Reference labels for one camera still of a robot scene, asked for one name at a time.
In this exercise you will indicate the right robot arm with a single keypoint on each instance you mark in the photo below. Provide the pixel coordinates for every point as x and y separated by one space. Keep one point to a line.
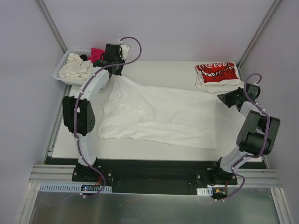
256 136

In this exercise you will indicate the left white cable duct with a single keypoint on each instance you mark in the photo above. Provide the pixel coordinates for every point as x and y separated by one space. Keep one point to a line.
69 188

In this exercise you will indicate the folded Coca-Cola print t-shirt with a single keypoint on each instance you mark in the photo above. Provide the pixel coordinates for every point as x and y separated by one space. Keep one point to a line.
218 77

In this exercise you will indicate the aluminium extrusion rail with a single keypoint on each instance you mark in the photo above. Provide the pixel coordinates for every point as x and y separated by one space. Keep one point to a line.
260 178
51 173

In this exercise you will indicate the aluminium extrusion rail left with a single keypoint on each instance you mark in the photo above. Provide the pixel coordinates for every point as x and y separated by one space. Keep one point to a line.
51 173

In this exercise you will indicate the plain white t-shirt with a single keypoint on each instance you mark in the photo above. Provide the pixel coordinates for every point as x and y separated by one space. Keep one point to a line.
159 114

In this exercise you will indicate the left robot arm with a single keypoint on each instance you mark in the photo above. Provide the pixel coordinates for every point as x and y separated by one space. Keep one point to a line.
78 114

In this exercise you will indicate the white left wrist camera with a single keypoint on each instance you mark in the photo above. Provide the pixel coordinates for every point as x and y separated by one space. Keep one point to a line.
124 50

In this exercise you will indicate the pink garment in basket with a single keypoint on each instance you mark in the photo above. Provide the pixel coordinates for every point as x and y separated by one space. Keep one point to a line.
95 54

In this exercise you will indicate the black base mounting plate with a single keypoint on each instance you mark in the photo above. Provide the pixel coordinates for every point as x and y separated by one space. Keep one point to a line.
154 177

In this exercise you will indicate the aluminium frame post left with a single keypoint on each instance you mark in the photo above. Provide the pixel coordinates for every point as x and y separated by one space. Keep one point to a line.
53 28

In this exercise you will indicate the black garment in basket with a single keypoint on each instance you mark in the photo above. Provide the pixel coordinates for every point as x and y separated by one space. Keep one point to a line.
84 57

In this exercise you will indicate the right white cable duct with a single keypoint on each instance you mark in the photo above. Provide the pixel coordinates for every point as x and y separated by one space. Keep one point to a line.
204 191

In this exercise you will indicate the aluminium extrusion rail right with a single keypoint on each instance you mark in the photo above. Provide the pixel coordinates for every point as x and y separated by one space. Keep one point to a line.
260 178

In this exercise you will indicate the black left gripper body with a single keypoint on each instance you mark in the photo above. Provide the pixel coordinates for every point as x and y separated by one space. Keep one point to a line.
116 69

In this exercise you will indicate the aluminium frame post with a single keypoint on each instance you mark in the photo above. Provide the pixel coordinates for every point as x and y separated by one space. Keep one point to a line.
53 28
275 4

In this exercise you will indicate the aluminium frame post right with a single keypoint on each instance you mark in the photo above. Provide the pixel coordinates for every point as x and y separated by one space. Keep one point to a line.
275 4

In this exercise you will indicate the white plastic laundry basket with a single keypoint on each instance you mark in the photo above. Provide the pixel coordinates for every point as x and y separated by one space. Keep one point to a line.
63 62

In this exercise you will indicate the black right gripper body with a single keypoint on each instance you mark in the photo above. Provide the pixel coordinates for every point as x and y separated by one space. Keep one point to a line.
229 98

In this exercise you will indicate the white cable duct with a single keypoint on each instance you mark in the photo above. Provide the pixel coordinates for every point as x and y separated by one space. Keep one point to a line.
69 188
204 191

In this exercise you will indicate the cream shirt in basket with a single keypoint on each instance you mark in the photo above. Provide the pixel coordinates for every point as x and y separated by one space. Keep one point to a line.
75 68

